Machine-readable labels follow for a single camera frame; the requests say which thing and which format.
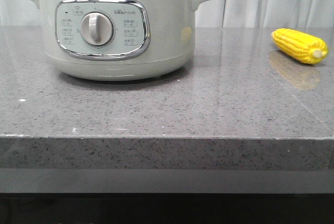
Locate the yellow corn cob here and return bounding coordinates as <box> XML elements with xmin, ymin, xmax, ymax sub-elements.
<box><xmin>271</xmin><ymin>28</ymin><xmax>329</xmax><ymax>64</ymax></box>

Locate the pale green electric cooking pot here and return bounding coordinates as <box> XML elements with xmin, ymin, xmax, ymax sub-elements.
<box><xmin>31</xmin><ymin>0</ymin><xmax>210</xmax><ymax>81</ymax></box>

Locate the white curtain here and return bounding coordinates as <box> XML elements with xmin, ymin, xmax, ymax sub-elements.
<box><xmin>1</xmin><ymin>0</ymin><xmax>333</xmax><ymax>28</ymax></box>

